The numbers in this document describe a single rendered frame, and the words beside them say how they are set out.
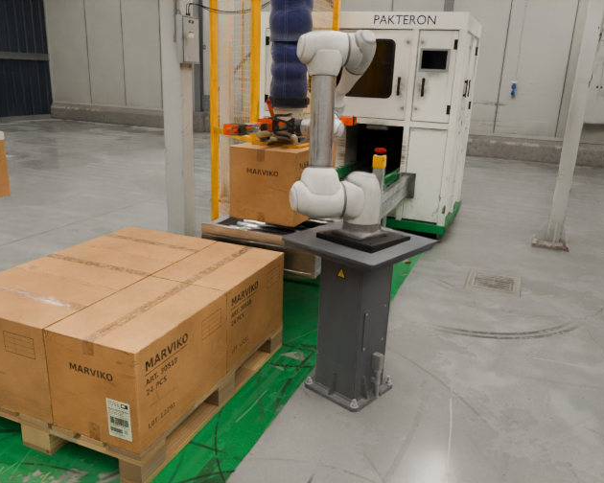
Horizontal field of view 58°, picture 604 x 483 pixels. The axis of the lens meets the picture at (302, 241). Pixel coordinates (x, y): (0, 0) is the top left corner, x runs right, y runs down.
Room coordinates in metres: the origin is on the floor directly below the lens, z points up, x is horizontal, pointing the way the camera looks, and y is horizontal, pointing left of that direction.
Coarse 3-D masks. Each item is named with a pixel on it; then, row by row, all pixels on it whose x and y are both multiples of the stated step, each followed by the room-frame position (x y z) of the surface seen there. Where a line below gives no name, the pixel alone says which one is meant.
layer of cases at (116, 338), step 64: (64, 256) 2.50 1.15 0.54; (128, 256) 2.54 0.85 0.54; (192, 256) 2.58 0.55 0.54; (256, 256) 2.62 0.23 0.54; (0, 320) 1.81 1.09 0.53; (64, 320) 1.81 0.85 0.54; (128, 320) 1.83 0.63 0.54; (192, 320) 1.90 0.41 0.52; (256, 320) 2.41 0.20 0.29; (0, 384) 1.83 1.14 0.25; (64, 384) 1.71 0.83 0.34; (128, 384) 1.60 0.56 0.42; (192, 384) 1.89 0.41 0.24; (128, 448) 1.61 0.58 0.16
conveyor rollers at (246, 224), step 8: (344, 176) 4.96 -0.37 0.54; (240, 224) 3.22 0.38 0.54; (248, 224) 3.20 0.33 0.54; (256, 224) 3.19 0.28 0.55; (264, 224) 3.25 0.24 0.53; (272, 224) 3.24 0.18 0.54; (304, 224) 3.26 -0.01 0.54; (312, 224) 3.25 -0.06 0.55; (320, 224) 3.31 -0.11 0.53; (272, 232) 3.05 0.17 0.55; (280, 232) 3.11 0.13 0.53; (288, 232) 3.10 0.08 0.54
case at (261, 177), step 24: (240, 144) 3.07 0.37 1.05; (336, 144) 3.35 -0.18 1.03; (240, 168) 2.95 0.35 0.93; (264, 168) 2.89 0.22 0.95; (288, 168) 2.83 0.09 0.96; (240, 192) 2.95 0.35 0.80; (264, 192) 2.89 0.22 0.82; (288, 192) 2.83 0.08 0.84; (240, 216) 2.95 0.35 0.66; (264, 216) 2.89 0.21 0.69; (288, 216) 2.83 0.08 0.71
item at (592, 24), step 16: (224, 0) 6.13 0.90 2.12; (592, 0) 4.86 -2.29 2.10; (592, 16) 4.85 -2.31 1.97; (224, 32) 6.13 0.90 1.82; (592, 32) 4.84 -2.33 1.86; (224, 48) 6.13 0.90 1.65; (592, 48) 4.83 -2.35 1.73; (224, 64) 6.13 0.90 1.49; (592, 64) 4.82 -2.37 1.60; (576, 80) 4.86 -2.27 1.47; (224, 96) 6.13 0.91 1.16; (576, 96) 4.85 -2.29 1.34; (224, 112) 6.13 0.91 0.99; (576, 112) 4.84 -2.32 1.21; (576, 128) 4.84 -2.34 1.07; (224, 144) 6.13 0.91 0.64; (576, 144) 4.83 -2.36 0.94; (224, 160) 6.13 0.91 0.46; (560, 160) 4.93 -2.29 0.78; (224, 176) 6.13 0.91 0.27; (560, 176) 4.86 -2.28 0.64; (560, 192) 4.85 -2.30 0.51; (560, 208) 4.84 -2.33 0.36; (560, 224) 4.83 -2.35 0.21; (560, 240) 4.83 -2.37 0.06
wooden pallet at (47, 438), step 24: (264, 360) 2.50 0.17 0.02; (216, 384) 2.06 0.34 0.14; (240, 384) 2.26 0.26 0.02; (0, 408) 1.84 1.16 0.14; (192, 408) 1.89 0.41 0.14; (216, 408) 2.06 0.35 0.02; (24, 432) 1.79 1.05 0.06; (48, 432) 1.75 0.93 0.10; (72, 432) 1.70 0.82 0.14; (168, 432) 1.74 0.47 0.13; (192, 432) 1.89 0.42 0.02; (120, 456) 1.62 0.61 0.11; (144, 456) 1.61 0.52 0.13; (168, 456) 1.74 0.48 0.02; (120, 480) 1.62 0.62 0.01; (144, 480) 1.60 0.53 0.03
